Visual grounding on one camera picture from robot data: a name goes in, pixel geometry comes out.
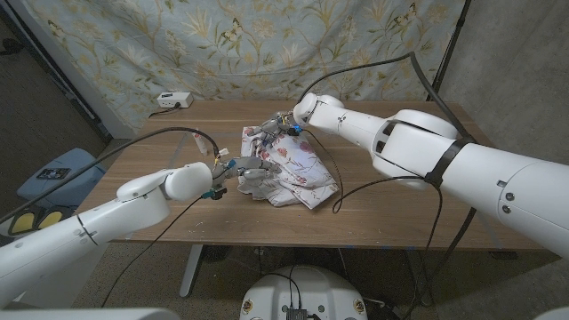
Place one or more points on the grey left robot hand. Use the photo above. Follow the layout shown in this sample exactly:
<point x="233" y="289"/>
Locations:
<point x="255" y="171"/>

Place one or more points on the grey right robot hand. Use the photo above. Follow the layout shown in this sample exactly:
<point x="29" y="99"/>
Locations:
<point x="280" y="125"/>

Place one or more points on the white floral cloth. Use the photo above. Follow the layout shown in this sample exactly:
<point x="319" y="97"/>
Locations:
<point x="302" y="173"/>

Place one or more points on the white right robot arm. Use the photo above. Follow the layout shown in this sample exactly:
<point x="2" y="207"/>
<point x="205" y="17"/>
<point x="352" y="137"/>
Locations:
<point x="489" y="173"/>

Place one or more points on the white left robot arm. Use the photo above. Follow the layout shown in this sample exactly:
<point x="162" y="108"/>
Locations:
<point x="133" y="209"/>

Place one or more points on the white toothpaste tube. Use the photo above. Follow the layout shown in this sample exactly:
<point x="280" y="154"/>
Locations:
<point x="201" y="144"/>

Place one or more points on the white power strip box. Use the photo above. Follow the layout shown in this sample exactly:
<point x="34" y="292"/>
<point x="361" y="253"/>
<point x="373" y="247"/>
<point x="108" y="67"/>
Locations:
<point x="175" y="100"/>

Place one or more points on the floral printed backdrop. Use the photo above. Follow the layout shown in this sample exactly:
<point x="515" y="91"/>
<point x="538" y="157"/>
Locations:
<point x="200" y="53"/>

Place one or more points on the white table leg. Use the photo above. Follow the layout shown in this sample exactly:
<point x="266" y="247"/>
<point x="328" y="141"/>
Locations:
<point x="192" y="271"/>
<point x="422" y="289"/>

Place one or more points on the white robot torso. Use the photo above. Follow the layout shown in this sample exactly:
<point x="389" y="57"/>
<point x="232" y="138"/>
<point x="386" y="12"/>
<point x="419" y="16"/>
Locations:
<point x="311" y="289"/>

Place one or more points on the blue storage box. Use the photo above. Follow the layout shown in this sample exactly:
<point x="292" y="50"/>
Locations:
<point x="75" y="191"/>

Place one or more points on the black backdrop stand pole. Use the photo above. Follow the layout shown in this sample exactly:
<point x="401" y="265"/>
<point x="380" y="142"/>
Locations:
<point x="449" y="40"/>

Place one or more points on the black device with label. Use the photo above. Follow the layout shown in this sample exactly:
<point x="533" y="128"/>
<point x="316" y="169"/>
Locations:
<point x="53" y="173"/>

